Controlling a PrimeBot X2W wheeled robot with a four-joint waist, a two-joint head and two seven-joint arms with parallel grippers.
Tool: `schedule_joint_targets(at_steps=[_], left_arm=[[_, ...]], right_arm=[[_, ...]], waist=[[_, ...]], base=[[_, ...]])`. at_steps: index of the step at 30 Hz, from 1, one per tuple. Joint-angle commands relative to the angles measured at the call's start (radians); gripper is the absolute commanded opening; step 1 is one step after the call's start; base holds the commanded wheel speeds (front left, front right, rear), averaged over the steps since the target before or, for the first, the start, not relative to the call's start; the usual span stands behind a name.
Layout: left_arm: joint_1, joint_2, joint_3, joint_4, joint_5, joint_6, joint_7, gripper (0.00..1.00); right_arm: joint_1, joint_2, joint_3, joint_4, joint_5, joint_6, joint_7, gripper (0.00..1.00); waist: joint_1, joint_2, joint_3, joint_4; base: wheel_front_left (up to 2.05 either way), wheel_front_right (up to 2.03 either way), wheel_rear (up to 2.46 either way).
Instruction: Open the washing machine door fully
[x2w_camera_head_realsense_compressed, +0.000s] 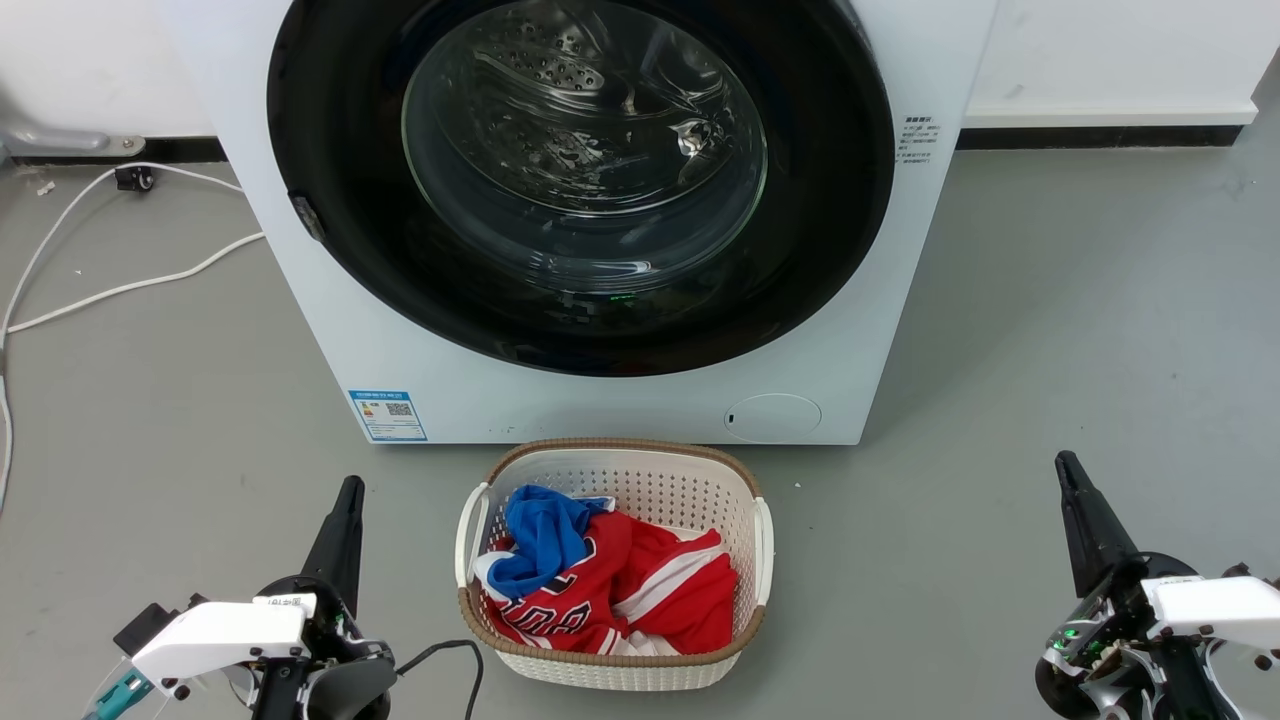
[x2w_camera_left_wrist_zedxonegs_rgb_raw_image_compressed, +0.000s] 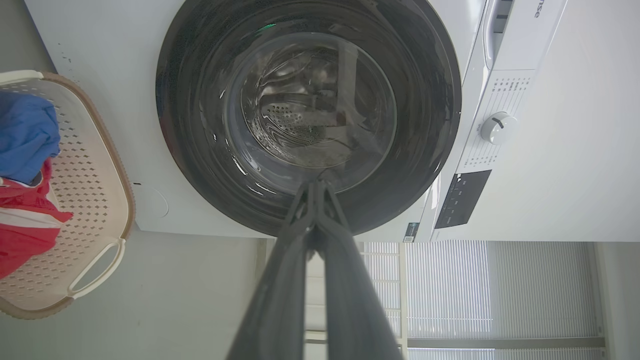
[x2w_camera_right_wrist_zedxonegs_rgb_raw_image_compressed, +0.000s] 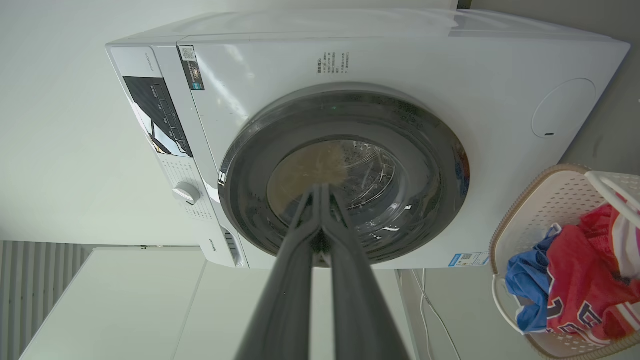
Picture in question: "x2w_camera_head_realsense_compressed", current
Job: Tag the blue energy label sticker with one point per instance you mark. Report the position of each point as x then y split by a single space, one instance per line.
388 416

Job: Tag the white plastic laundry basket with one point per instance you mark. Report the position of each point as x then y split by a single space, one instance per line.
640 480

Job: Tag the black round glass washer door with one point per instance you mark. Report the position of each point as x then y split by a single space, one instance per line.
330 120

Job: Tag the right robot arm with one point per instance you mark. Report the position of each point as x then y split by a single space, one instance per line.
1200 690

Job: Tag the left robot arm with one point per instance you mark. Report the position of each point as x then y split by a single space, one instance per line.
345 695

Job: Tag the right wrist white camera housing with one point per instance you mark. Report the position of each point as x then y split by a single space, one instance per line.
1220 605

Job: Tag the red white basketball jersey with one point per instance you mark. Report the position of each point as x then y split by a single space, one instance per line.
680 590

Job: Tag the white front-load washing machine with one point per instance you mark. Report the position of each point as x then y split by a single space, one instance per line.
600 410

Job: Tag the blue garment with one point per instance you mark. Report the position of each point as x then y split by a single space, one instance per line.
545 535

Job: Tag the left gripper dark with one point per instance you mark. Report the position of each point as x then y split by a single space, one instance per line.
335 630

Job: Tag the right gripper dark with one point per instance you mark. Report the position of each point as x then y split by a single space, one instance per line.
1105 640

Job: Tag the round white filter cover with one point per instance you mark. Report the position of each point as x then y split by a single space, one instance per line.
772 416

